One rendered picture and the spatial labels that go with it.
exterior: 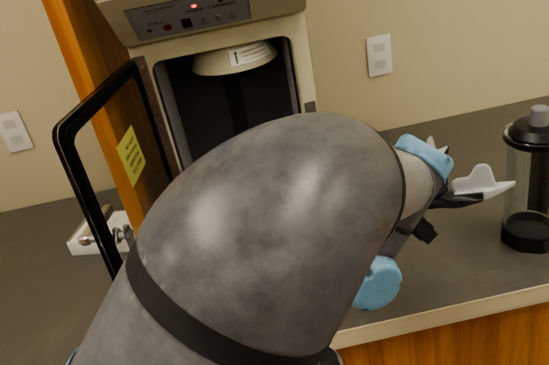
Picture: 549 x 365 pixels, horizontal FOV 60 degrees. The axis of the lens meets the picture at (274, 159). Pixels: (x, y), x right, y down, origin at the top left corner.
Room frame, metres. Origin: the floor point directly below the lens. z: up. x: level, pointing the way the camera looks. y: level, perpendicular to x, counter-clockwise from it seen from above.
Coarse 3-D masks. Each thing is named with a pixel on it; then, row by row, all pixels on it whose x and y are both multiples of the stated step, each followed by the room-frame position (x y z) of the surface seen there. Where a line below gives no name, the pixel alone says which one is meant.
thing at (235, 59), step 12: (228, 48) 0.89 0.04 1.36; (240, 48) 0.89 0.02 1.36; (252, 48) 0.90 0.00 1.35; (264, 48) 0.92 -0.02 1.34; (204, 60) 0.91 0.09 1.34; (216, 60) 0.89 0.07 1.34; (228, 60) 0.89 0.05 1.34; (240, 60) 0.88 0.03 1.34; (252, 60) 0.89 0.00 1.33; (264, 60) 0.90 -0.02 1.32; (204, 72) 0.90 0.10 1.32; (216, 72) 0.88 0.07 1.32; (228, 72) 0.88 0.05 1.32
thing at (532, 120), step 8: (536, 112) 0.69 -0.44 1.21; (544, 112) 0.69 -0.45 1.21; (520, 120) 0.73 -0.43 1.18; (528, 120) 0.72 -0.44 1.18; (536, 120) 0.69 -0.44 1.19; (544, 120) 0.69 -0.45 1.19; (512, 128) 0.71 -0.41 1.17; (520, 128) 0.70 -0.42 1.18; (528, 128) 0.69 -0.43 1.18; (536, 128) 0.69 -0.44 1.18; (544, 128) 0.68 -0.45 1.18; (512, 136) 0.70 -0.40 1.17; (520, 136) 0.69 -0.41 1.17; (528, 136) 0.68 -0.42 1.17; (536, 136) 0.67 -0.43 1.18; (544, 136) 0.66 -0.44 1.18
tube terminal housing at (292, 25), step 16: (288, 16) 0.87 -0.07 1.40; (304, 16) 0.87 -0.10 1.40; (208, 32) 0.86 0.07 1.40; (224, 32) 0.86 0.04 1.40; (240, 32) 0.86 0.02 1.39; (256, 32) 0.87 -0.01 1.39; (272, 32) 0.87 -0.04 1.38; (288, 32) 0.87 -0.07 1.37; (304, 32) 0.87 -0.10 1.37; (128, 48) 0.86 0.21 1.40; (144, 48) 0.86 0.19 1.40; (160, 48) 0.86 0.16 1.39; (176, 48) 0.86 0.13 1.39; (192, 48) 0.86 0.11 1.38; (208, 48) 0.86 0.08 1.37; (304, 48) 0.87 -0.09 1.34; (304, 64) 0.87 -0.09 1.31; (304, 80) 0.87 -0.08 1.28; (304, 96) 0.87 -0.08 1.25; (304, 112) 0.87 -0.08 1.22; (176, 160) 0.86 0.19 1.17
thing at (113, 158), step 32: (128, 96) 0.77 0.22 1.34; (96, 128) 0.63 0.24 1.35; (128, 128) 0.73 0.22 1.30; (64, 160) 0.54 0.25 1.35; (96, 160) 0.60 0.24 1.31; (128, 160) 0.69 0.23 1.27; (160, 160) 0.81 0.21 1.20; (96, 192) 0.57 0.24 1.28; (128, 192) 0.65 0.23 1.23; (160, 192) 0.77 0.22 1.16; (128, 224) 0.62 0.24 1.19
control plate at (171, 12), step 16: (176, 0) 0.77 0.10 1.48; (192, 0) 0.77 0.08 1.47; (208, 0) 0.78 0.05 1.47; (224, 0) 0.79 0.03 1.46; (240, 0) 0.79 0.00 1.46; (128, 16) 0.78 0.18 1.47; (144, 16) 0.78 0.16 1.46; (160, 16) 0.79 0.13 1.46; (176, 16) 0.80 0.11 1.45; (192, 16) 0.80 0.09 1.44; (208, 16) 0.81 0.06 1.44; (224, 16) 0.82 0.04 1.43; (240, 16) 0.82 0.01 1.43; (144, 32) 0.81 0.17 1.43; (160, 32) 0.82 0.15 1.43; (176, 32) 0.82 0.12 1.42
